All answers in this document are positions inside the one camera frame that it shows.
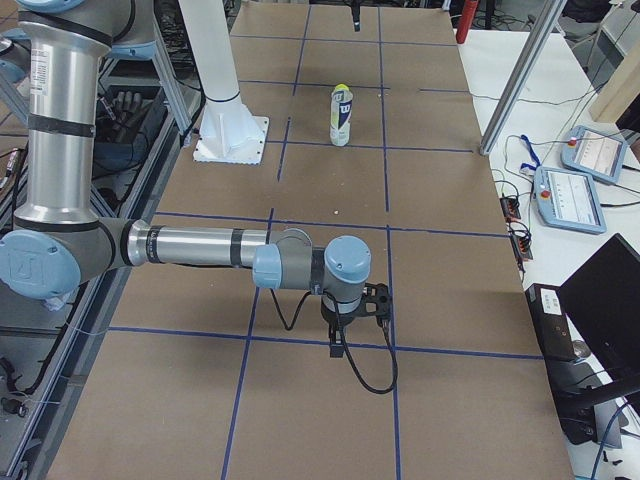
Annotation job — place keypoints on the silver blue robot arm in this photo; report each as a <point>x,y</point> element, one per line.
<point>58,243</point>

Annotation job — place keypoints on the clear tennis ball can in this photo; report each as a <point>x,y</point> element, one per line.
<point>340,117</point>

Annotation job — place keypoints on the red cylinder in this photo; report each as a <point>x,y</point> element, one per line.
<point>466,20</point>

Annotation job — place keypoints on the black computer box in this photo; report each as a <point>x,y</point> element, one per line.
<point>584,404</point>

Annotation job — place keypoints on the near blue teach pendant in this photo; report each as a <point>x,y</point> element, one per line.
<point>568,200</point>

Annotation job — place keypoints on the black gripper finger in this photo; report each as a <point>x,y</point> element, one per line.
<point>336,344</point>

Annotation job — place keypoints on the aluminium table frame rail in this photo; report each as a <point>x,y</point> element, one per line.
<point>48,356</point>

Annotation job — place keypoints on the orange black connector box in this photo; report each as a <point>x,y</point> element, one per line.
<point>510,208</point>

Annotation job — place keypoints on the far blue teach pendant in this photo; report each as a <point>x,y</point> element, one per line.
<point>596,153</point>

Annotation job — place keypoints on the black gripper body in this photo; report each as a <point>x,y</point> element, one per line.
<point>334,317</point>

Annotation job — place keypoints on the blue teach pendant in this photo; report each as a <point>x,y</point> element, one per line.
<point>568,200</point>
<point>596,153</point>

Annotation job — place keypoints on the aluminium frame post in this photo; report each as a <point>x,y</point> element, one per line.
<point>531,51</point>

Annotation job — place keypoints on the black laptop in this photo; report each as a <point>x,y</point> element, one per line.
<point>601,299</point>

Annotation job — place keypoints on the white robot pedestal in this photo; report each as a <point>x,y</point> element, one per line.
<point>228,131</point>

